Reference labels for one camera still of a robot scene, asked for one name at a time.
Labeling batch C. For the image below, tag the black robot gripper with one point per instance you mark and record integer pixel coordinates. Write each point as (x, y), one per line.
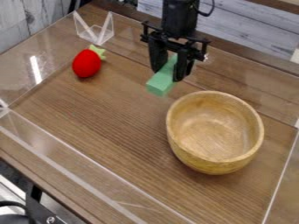
(174, 36)

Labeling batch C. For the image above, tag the red toy strawberry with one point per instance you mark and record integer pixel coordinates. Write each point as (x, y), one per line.
(87, 62)

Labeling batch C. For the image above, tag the green rectangular block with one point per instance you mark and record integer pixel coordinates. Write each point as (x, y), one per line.
(162, 83)

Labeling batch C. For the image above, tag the light wooden bowl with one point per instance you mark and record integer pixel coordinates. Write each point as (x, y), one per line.
(215, 132)

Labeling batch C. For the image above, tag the black metal table frame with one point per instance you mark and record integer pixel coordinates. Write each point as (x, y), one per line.
(39, 214)

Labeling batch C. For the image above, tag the clear acrylic corner bracket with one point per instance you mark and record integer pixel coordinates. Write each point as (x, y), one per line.
(98, 35)

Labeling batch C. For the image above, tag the clear acrylic tray wall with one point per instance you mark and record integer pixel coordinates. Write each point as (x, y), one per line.
(96, 194)

